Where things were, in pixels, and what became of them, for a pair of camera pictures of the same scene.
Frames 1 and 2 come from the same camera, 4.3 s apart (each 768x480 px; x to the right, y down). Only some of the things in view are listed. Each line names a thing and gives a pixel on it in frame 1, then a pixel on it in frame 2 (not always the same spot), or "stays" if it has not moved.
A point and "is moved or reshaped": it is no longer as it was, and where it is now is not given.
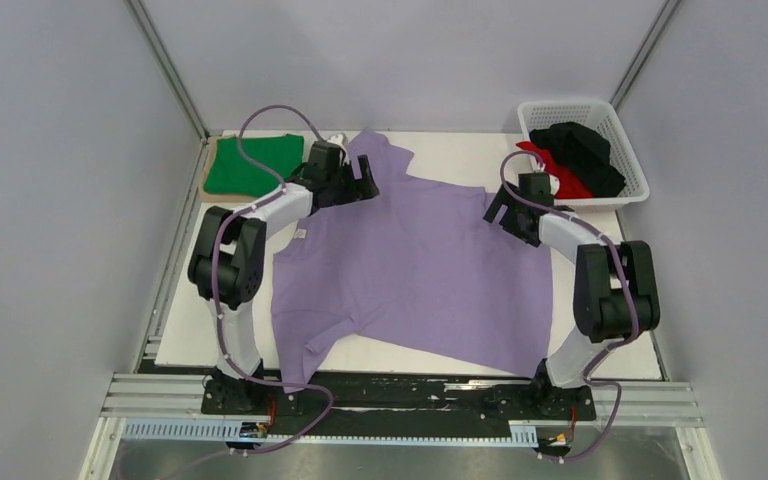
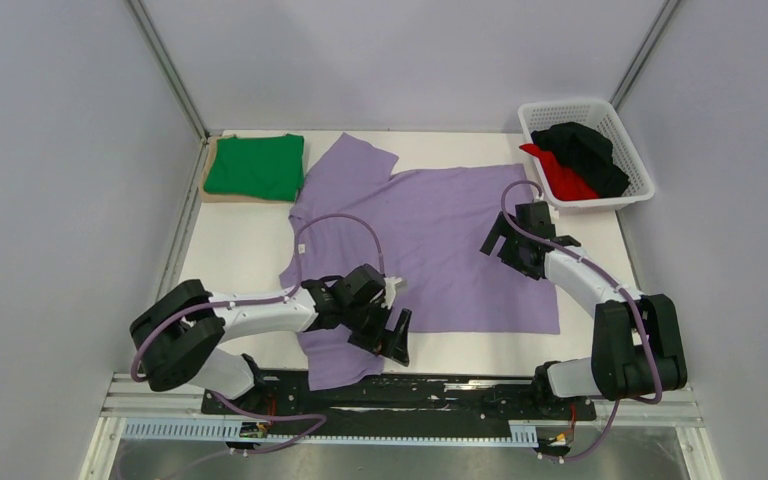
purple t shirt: [419, 260] is moved or reshaped
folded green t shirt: [229, 173] stays
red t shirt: [570, 185] stays
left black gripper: [359, 189] -> [393, 344]
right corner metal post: [644, 53] stays
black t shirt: [587, 153] stays
